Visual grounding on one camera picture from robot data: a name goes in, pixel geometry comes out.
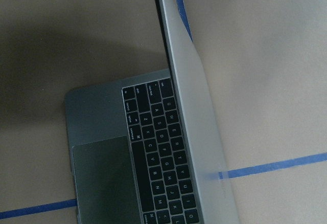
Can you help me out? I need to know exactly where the grey laptop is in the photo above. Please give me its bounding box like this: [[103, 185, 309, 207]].
[[65, 0, 239, 223]]

